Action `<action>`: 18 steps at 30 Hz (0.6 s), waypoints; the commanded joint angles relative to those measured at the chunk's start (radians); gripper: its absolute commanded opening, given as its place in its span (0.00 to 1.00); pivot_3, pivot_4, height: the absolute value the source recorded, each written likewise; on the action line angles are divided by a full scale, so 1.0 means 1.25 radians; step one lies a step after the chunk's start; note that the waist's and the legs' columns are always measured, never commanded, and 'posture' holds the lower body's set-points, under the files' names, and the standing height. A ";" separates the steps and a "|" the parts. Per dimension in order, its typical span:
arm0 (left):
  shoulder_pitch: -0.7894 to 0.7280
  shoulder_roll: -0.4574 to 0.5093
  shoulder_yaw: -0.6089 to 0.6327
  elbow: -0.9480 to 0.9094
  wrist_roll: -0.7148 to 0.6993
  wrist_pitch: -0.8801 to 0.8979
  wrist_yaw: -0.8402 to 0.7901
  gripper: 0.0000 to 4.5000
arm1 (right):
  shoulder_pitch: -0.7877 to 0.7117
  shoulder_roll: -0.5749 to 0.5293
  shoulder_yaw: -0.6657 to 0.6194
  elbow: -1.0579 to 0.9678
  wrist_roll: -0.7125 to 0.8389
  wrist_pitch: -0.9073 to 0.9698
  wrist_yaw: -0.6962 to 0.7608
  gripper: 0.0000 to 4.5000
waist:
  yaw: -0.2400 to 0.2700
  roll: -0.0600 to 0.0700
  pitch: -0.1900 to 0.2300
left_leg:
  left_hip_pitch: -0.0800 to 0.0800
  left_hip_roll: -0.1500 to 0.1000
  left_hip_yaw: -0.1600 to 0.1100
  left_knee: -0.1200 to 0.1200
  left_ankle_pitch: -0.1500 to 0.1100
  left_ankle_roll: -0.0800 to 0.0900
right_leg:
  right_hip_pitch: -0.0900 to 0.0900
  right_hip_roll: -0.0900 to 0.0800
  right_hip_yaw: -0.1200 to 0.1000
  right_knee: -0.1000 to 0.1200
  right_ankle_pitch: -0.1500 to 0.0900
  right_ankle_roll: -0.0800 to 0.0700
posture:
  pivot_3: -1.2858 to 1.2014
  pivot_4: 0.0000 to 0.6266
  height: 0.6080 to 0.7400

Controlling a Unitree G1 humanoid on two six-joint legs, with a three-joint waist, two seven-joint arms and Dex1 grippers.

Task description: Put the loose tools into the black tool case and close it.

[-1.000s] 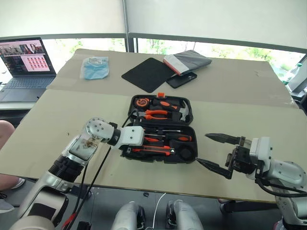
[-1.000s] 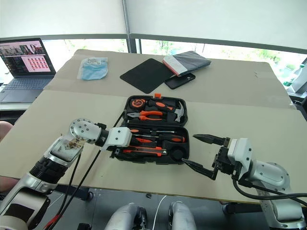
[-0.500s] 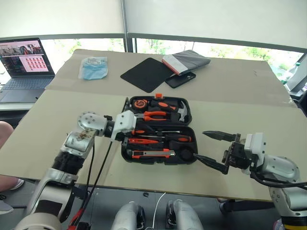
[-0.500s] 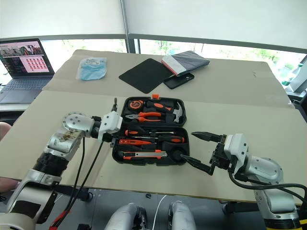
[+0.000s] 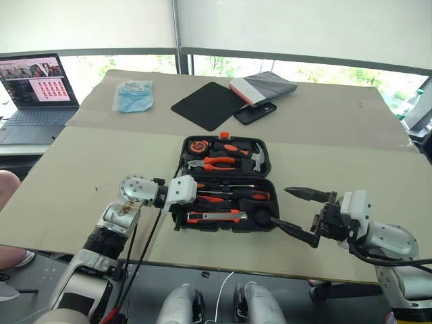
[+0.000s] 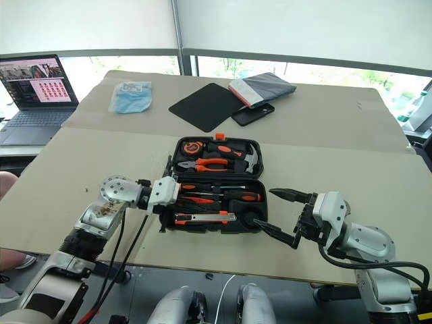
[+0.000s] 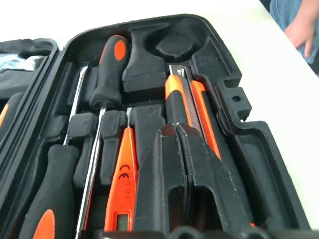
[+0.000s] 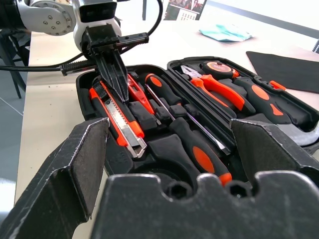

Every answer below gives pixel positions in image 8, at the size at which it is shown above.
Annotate black orange screwdriver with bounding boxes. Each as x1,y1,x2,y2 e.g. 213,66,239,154
144,72,233,156
144,84,233,187

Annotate black orange claw hammer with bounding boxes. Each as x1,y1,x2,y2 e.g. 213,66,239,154
233,76,319,148

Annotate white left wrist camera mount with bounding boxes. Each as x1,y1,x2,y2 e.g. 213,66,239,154
72,0,123,54

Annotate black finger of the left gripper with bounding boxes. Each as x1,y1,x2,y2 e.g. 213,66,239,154
109,52,130,102
95,53,126,102

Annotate black tool case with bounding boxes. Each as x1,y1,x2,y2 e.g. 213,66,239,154
75,56,319,191

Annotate orange test pen screwdriver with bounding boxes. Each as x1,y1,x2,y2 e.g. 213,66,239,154
125,73,163,126

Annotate blue item in clear bag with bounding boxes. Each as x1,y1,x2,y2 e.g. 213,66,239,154
198,23,253,42

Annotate black orange tape measure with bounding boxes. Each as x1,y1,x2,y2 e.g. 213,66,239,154
200,60,240,80

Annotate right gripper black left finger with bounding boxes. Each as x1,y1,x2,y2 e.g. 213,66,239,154
0,117,111,239

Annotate orange handled pliers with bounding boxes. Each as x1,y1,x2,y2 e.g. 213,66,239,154
180,65,257,120

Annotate black orange utility knife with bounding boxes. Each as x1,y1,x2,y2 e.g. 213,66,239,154
88,80,148,159

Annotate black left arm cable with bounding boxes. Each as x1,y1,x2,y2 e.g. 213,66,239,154
0,0,164,73

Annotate black chair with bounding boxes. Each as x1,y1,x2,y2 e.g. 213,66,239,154
0,28,31,100

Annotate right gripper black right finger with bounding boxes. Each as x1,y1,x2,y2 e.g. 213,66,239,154
229,119,319,180

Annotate black mouse pad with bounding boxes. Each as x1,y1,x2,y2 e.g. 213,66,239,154
245,50,319,95

